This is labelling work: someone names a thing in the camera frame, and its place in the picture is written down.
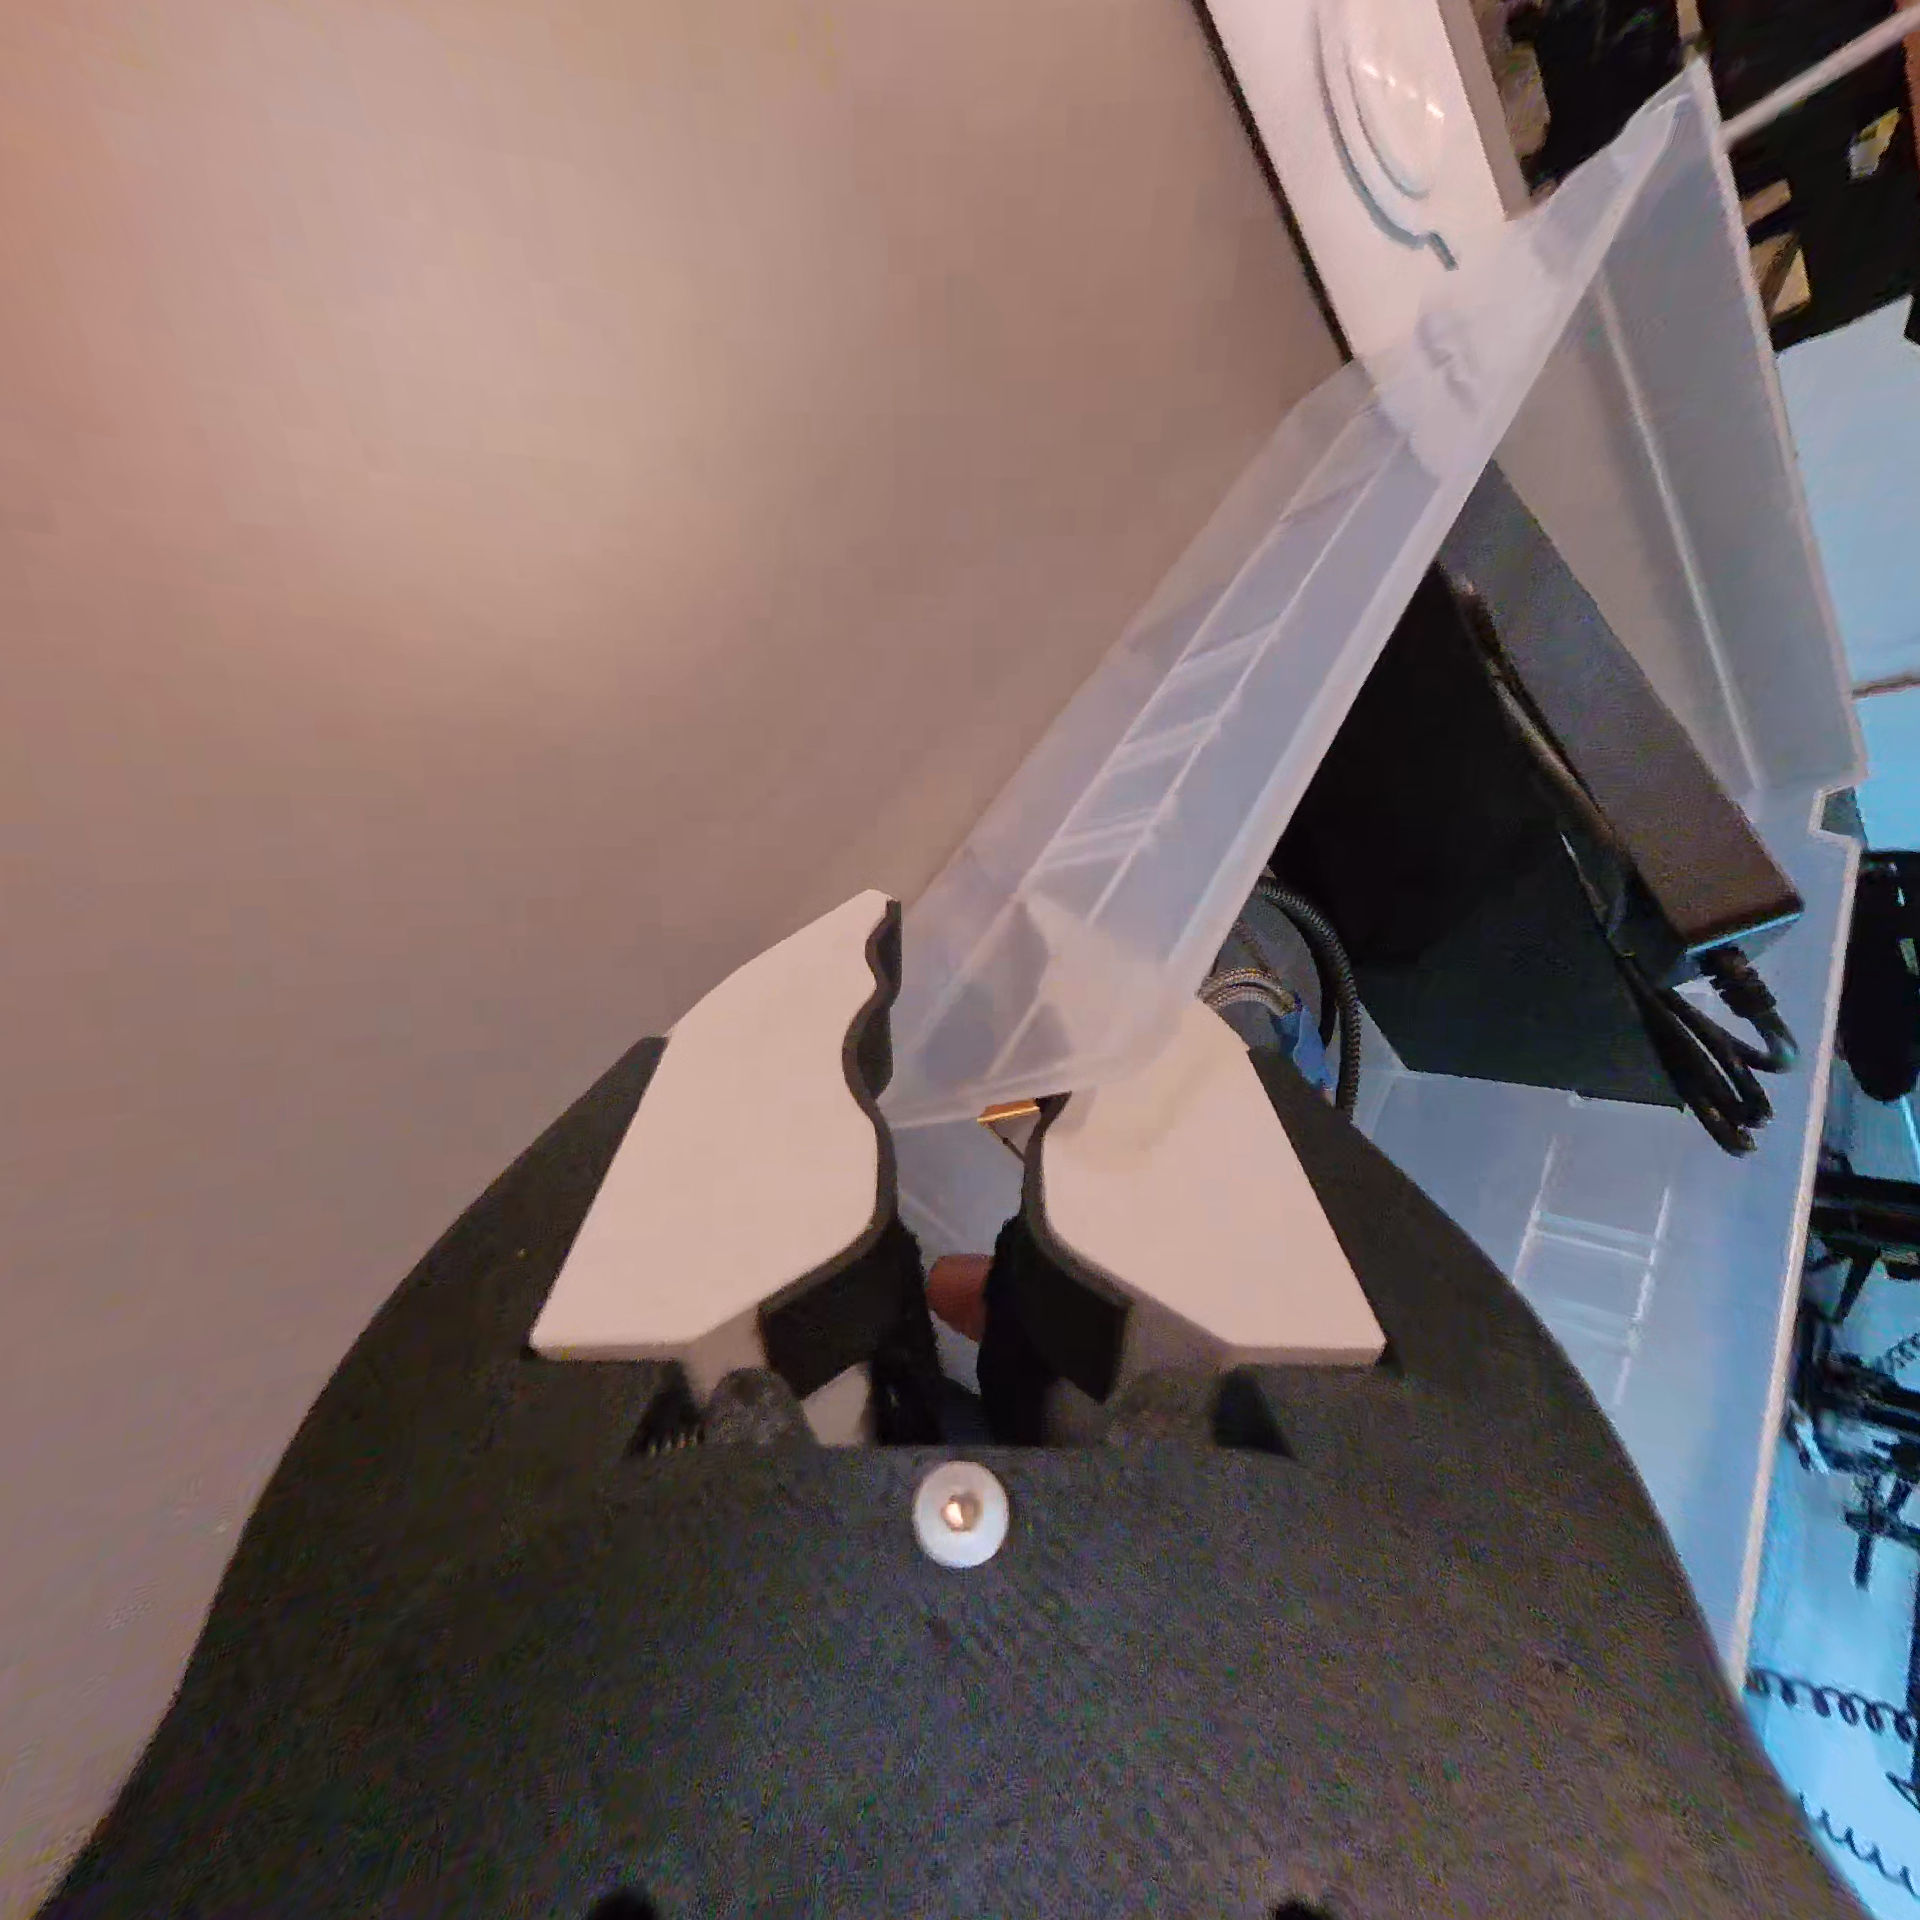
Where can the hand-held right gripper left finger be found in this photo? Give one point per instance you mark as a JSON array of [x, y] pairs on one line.
[[704, 1154]]

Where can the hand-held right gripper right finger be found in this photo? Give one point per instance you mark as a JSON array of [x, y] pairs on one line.
[[1215, 1244]]

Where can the clear plastic storage bin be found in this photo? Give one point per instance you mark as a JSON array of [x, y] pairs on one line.
[[1682, 495]]

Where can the white document stand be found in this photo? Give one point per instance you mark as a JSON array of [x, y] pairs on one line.
[[1426, 225]]

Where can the black power adapter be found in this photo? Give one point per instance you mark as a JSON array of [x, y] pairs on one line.
[[1635, 720]]

